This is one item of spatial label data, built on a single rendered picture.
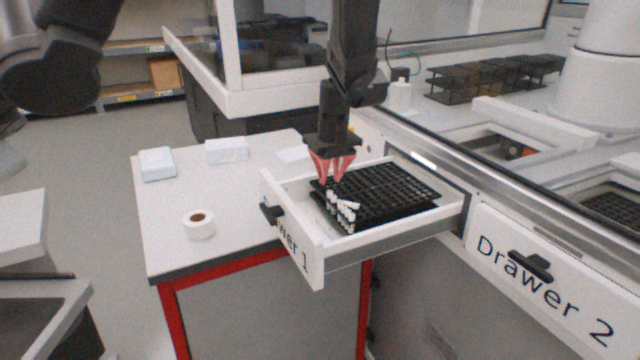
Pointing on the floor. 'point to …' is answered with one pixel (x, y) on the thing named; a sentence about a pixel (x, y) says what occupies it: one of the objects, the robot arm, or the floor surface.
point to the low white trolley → (242, 265)
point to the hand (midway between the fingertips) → (329, 178)
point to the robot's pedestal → (26, 234)
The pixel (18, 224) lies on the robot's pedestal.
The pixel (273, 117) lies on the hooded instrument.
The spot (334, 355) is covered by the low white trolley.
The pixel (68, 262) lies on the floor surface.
